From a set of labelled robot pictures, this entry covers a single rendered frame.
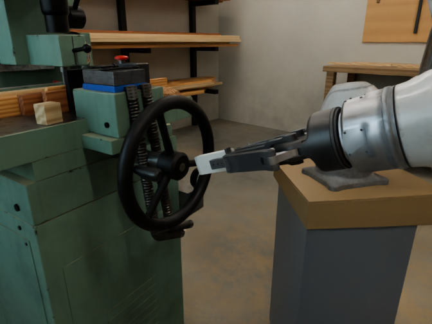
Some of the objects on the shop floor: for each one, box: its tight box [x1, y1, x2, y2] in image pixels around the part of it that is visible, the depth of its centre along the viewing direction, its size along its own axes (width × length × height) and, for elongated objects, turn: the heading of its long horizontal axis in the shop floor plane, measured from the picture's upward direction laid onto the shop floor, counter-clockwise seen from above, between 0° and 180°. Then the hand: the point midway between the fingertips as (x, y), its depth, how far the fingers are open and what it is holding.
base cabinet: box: [0, 179, 185, 324], centre depth 109 cm, size 45×58×71 cm
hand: (216, 162), depth 52 cm, fingers closed
